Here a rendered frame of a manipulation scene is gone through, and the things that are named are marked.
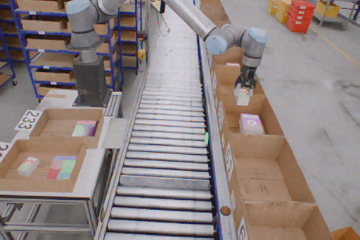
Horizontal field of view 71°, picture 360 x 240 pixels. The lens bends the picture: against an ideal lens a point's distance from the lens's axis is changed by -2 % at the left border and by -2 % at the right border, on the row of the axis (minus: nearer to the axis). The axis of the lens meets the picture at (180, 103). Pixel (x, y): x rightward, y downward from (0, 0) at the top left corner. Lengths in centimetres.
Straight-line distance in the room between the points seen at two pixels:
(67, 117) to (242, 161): 119
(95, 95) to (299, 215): 150
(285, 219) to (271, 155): 40
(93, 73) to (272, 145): 126
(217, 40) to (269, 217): 76
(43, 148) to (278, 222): 130
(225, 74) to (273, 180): 95
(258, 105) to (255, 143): 41
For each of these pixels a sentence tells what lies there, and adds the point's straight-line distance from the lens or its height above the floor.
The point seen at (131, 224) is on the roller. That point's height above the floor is 75.
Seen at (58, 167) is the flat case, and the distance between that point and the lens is 159.
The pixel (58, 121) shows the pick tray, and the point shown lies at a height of 76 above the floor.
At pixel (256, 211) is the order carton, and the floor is 99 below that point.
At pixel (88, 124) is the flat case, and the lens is 180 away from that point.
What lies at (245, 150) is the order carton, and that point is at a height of 94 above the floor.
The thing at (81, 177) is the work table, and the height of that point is 75.
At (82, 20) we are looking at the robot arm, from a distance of 181.
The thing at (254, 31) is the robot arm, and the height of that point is 152.
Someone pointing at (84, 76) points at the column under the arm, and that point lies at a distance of 194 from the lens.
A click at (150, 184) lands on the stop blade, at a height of 76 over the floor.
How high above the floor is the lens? 189
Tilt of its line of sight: 34 degrees down
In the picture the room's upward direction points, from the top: 4 degrees clockwise
